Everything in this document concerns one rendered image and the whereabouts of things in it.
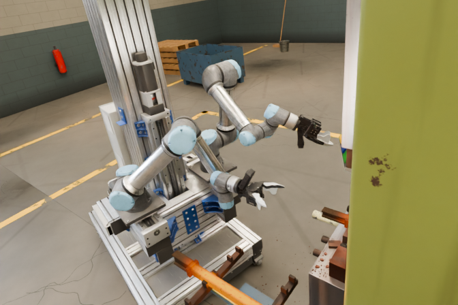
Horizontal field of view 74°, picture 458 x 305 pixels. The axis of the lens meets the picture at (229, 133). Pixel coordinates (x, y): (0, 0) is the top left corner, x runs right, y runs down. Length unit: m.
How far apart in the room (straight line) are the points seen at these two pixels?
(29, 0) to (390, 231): 7.71
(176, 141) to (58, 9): 6.96
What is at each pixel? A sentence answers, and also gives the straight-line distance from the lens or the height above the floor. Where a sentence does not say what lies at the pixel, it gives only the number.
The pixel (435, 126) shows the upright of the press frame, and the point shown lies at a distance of 0.44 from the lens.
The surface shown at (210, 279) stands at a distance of 1.05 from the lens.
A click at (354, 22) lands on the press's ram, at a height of 1.70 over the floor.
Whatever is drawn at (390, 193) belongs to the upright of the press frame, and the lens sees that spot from 0.50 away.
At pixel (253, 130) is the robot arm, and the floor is 1.18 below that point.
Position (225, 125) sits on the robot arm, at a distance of 1.83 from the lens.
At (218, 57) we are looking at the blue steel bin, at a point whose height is 0.65.
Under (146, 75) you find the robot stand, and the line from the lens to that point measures 1.62.
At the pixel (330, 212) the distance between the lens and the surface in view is 1.24.
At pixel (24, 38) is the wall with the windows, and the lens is 7.76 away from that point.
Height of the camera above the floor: 1.81
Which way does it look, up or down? 25 degrees down
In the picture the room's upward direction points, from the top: 8 degrees counter-clockwise
